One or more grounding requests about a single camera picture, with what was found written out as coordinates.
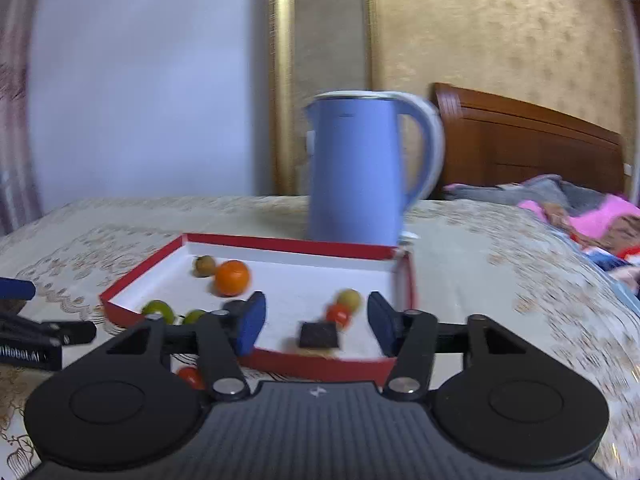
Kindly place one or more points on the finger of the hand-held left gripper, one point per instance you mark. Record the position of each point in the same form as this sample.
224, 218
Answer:
60, 332
15, 290

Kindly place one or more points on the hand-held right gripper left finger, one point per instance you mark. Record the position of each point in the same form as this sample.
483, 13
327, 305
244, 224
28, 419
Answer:
250, 327

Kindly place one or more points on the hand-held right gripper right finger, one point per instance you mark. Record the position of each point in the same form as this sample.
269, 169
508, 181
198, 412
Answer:
382, 327

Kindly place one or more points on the yellow-green jujube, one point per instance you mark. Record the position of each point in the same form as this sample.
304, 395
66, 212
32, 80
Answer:
349, 298

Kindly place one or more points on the red cherry tomato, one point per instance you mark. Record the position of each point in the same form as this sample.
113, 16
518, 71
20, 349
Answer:
339, 315
190, 377

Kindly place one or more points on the orange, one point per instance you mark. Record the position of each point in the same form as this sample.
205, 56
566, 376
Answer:
231, 277

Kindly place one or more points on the small green tomato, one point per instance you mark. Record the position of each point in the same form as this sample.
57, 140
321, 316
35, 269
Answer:
195, 316

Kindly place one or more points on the red cardboard box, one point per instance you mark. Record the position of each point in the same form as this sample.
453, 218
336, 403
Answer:
300, 280

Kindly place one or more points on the brown longan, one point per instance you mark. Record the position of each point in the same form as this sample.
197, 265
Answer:
205, 265

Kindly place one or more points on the white kettle base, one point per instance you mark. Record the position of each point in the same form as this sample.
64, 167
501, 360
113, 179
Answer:
407, 238

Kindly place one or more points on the blue electric kettle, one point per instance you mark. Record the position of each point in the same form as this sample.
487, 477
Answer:
355, 170

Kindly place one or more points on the patterned pink curtain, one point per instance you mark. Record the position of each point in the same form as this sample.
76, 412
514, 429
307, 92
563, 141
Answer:
15, 110

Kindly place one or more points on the grey cloth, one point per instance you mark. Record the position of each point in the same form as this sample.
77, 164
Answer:
550, 187

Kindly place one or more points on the wooden bed headboard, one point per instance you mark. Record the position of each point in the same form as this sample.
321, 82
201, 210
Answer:
525, 145

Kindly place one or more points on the pink blanket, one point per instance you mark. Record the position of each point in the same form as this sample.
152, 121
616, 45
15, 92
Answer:
605, 215

